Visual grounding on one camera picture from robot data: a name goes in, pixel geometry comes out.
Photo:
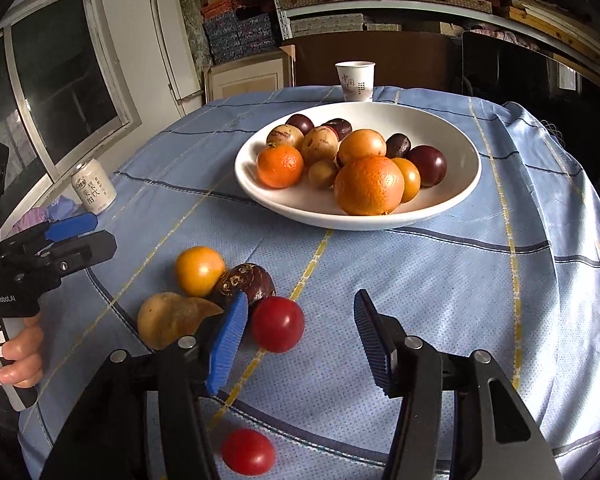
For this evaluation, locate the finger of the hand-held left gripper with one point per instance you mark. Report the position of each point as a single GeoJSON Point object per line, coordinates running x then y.
{"type": "Point", "coordinates": [87, 250]}
{"type": "Point", "coordinates": [72, 224]}

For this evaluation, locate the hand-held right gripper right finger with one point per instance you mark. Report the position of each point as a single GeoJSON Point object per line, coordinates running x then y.
{"type": "Point", "coordinates": [372, 340]}

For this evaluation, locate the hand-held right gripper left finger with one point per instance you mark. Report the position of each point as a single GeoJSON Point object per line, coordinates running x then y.
{"type": "Point", "coordinates": [227, 340]}

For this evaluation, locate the red tomato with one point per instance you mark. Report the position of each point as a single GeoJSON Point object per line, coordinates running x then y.
{"type": "Point", "coordinates": [277, 323]}
{"type": "Point", "coordinates": [247, 451]}

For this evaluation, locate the large orange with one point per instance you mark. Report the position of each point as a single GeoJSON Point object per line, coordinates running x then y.
{"type": "Point", "coordinates": [369, 185]}

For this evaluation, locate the yellow-orange round fruit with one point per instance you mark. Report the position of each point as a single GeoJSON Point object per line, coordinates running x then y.
{"type": "Point", "coordinates": [361, 146]}
{"type": "Point", "coordinates": [411, 180]}
{"type": "Point", "coordinates": [200, 270]}

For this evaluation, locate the small tan longan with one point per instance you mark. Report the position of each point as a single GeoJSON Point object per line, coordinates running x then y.
{"type": "Point", "coordinates": [322, 173]}

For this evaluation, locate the dark red plum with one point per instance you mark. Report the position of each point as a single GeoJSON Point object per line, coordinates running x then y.
{"type": "Point", "coordinates": [300, 122]}
{"type": "Point", "coordinates": [426, 165]}

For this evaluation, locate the dark brown water chestnut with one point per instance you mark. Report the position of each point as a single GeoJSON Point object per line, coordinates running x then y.
{"type": "Point", "coordinates": [397, 145]}
{"type": "Point", "coordinates": [337, 127]}

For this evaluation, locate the small striped pepino melon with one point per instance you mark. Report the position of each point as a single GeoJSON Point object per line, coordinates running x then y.
{"type": "Point", "coordinates": [284, 136]}

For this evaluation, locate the white oval plate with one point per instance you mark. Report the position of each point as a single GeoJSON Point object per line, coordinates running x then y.
{"type": "Point", "coordinates": [445, 125]}

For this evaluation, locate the person's left hand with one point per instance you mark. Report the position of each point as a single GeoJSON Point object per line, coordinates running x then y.
{"type": "Point", "coordinates": [27, 355]}

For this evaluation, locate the purple cloth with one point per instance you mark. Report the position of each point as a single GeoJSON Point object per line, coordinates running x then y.
{"type": "Point", "coordinates": [45, 216]}

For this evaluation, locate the white drink can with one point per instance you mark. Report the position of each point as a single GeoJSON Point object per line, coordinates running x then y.
{"type": "Point", "coordinates": [94, 190]}

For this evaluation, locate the tan round fruit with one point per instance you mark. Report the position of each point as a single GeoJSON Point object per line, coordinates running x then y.
{"type": "Point", "coordinates": [172, 320]}

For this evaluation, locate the blue checked tablecloth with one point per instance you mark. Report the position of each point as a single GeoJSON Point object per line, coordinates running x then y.
{"type": "Point", "coordinates": [455, 270]}

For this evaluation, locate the white framed window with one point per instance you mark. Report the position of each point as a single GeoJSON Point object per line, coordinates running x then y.
{"type": "Point", "coordinates": [65, 75]}

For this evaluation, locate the small mandarin orange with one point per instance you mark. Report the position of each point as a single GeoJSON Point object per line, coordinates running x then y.
{"type": "Point", "coordinates": [280, 166]}

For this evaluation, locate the white leaning board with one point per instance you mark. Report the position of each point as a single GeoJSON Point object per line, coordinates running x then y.
{"type": "Point", "coordinates": [166, 45]}

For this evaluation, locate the green marble slab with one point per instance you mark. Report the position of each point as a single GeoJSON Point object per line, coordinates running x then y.
{"type": "Point", "coordinates": [192, 25]}

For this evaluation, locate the stack of blue patterned boxes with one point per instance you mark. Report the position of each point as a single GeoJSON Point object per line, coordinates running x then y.
{"type": "Point", "coordinates": [240, 32]}

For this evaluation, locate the white paper cup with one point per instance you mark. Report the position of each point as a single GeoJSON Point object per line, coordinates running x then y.
{"type": "Point", "coordinates": [355, 82]}

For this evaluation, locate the brown wooden board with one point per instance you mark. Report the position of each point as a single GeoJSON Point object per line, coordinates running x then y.
{"type": "Point", "coordinates": [380, 60]}

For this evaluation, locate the metal shelf rack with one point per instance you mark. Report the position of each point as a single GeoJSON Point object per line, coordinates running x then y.
{"type": "Point", "coordinates": [285, 20]}

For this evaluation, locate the black flat screen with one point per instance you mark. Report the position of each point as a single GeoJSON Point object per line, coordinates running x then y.
{"type": "Point", "coordinates": [520, 75]}

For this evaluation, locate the stack of wooden frames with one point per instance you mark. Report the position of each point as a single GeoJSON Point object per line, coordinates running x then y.
{"type": "Point", "coordinates": [555, 22]}

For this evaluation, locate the wooden picture frame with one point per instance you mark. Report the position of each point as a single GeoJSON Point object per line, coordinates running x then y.
{"type": "Point", "coordinates": [247, 77]}

